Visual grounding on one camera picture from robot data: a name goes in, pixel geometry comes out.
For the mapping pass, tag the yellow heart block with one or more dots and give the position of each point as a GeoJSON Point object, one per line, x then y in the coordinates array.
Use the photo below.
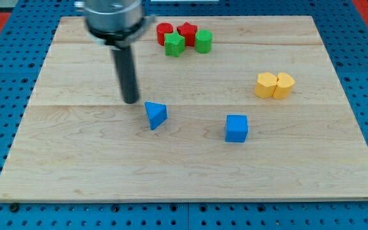
{"type": "Point", "coordinates": [285, 84]}

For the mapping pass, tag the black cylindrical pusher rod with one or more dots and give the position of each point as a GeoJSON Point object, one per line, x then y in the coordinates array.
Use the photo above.
{"type": "Point", "coordinates": [125, 68]}

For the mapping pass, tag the blue triangle block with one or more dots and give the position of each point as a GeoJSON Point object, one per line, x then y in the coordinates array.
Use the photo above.
{"type": "Point", "coordinates": [157, 114]}

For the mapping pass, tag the green star block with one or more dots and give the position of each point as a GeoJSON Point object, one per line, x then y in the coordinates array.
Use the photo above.
{"type": "Point", "coordinates": [174, 44]}

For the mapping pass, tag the red star block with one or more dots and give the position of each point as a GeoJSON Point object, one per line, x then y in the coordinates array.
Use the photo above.
{"type": "Point", "coordinates": [188, 31]}

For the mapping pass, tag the red cylinder block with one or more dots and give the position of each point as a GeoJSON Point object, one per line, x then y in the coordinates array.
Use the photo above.
{"type": "Point", "coordinates": [162, 29]}

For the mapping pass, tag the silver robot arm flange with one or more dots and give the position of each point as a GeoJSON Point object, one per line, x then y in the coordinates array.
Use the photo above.
{"type": "Point", "coordinates": [115, 23]}

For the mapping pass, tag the yellow pentagon block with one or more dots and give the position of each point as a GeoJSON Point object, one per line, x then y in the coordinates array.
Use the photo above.
{"type": "Point", "coordinates": [265, 85]}

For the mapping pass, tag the blue cube block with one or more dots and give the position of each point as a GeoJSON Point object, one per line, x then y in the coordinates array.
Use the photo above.
{"type": "Point", "coordinates": [236, 128]}

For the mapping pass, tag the green cylinder block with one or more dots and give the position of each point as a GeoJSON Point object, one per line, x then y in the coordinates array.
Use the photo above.
{"type": "Point", "coordinates": [203, 41]}

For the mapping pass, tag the light wooden board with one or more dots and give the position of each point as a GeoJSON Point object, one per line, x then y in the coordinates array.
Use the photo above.
{"type": "Point", "coordinates": [78, 142]}

